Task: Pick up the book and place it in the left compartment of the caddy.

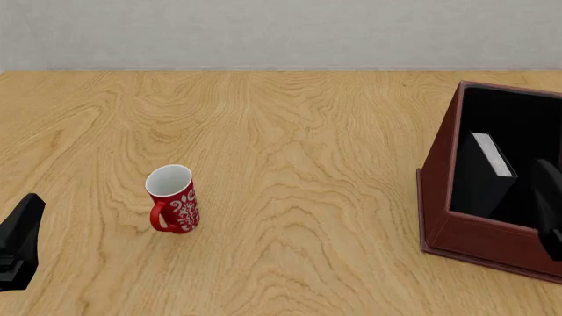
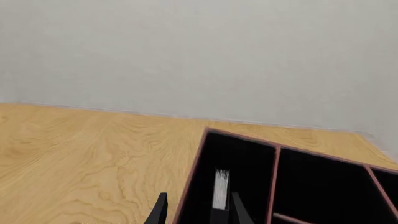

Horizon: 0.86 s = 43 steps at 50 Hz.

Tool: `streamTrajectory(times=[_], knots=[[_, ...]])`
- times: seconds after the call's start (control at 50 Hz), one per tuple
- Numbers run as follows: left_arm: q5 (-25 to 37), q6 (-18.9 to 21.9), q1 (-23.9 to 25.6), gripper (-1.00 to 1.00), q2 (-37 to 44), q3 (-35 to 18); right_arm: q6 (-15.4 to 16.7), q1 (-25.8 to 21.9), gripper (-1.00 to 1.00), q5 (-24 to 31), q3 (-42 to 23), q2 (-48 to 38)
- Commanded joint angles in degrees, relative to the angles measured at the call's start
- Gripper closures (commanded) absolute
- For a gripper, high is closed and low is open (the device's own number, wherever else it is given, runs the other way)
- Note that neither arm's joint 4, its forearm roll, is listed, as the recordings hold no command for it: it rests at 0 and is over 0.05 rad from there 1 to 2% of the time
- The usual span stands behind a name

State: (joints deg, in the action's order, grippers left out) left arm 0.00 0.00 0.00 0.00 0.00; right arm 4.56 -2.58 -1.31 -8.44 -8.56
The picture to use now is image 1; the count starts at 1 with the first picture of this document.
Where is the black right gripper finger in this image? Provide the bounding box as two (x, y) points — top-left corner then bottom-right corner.
(530, 158), (562, 262)

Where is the red-brown desk caddy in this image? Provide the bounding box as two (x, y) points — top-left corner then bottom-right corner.
(415, 79), (562, 284)

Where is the black book with white pages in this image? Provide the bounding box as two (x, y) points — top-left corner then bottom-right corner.
(450, 130), (519, 219)

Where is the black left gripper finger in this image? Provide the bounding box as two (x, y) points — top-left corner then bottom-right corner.
(0, 192), (47, 292)

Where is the red mug with white pattern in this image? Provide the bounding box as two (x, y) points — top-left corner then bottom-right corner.
(145, 163), (201, 234)

